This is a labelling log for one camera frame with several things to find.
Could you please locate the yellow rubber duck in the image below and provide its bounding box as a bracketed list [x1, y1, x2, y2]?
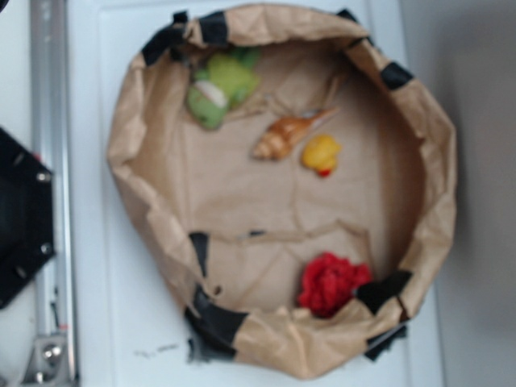
[301, 134, 342, 177]

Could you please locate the brown paper bag tray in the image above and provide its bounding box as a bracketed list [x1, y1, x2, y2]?
[107, 4, 457, 379]

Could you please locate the brown spiral seashell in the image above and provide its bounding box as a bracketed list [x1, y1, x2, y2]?
[251, 107, 339, 160]

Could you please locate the red crumpled fabric flower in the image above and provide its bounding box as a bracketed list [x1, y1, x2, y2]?
[297, 252, 372, 318]

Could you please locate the green plush frog toy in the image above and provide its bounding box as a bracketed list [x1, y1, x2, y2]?
[185, 47, 261, 130]

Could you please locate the aluminium extrusion rail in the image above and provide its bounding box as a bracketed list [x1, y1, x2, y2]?
[30, 1, 79, 386]

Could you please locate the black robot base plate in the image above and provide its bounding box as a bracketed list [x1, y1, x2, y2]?
[1, 130, 55, 309]

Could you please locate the metal corner bracket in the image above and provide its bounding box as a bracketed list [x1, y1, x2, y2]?
[21, 334, 75, 387]

